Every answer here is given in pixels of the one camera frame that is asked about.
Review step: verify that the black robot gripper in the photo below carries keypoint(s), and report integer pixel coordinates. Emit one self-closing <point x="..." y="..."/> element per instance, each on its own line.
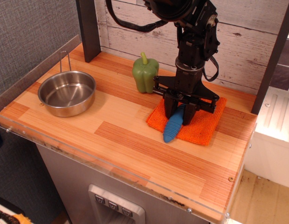
<point x="186" y="87"/>

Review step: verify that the blue handled metal spoon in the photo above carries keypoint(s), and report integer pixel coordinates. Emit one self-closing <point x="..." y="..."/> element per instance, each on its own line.
<point x="174" y="124"/>

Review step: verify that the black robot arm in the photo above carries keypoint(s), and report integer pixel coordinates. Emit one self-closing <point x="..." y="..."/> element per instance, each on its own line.
<point x="196" y="22"/>

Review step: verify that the stainless steel pot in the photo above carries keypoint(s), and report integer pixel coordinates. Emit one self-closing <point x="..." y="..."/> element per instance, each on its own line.
<point x="68" y="93"/>

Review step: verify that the orange knitted cloth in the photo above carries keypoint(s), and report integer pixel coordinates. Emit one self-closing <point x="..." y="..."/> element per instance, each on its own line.
<point x="199" y="131"/>

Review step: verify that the green toy bell pepper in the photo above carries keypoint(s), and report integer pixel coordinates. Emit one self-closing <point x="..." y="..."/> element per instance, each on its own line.
<point x="144" y="70"/>

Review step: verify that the white toy sink unit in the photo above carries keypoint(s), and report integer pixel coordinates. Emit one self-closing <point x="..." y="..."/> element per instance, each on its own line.
<point x="268" y="151"/>

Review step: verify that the silver dispenser button panel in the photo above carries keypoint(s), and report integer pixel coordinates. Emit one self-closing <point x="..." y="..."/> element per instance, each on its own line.
<point x="109" y="208"/>

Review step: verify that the grey toy kitchen cabinet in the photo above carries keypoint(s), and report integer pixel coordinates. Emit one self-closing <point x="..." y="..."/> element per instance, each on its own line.
<point x="72" y="179"/>

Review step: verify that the clear acrylic edge guard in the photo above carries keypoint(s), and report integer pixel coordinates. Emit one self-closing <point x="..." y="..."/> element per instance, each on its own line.
<point x="198" y="179"/>

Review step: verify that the orange yellow object bottom left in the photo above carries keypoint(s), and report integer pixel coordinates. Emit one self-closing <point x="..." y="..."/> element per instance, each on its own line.
<point x="22" y="219"/>

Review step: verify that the dark left upright post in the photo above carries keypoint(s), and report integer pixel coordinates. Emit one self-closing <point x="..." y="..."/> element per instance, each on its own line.
<point x="89" y="28"/>

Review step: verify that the dark upright post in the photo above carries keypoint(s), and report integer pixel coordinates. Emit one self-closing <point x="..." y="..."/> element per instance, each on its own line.
<point x="89" y="28"/>
<point x="272" y="63"/>

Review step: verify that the dark right upright post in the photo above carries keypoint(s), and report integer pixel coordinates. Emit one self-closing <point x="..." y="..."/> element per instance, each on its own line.
<point x="272" y="63"/>

